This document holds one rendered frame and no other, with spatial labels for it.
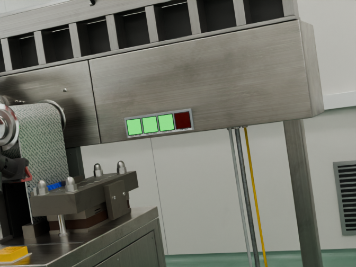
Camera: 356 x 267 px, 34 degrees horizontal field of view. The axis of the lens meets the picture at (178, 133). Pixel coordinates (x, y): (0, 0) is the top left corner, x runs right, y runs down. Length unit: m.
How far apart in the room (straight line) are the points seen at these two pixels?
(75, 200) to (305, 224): 0.79
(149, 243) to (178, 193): 2.57
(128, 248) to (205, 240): 2.72
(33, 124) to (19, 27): 0.47
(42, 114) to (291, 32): 0.84
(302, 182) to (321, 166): 2.21
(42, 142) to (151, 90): 0.40
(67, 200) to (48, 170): 0.25
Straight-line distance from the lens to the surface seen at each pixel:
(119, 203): 1.88
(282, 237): 4.36
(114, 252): 1.77
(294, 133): 1.97
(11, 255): 1.58
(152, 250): 2.00
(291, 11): 1.81
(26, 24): 2.22
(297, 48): 1.80
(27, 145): 1.87
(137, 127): 1.97
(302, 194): 2.00
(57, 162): 1.99
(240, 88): 1.84
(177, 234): 4.62
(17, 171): 1.78
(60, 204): 1.74
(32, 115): 1.91
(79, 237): 1.72
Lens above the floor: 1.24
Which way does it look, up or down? 3 degrees down
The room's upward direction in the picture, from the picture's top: 8 degrees counter-clockwise
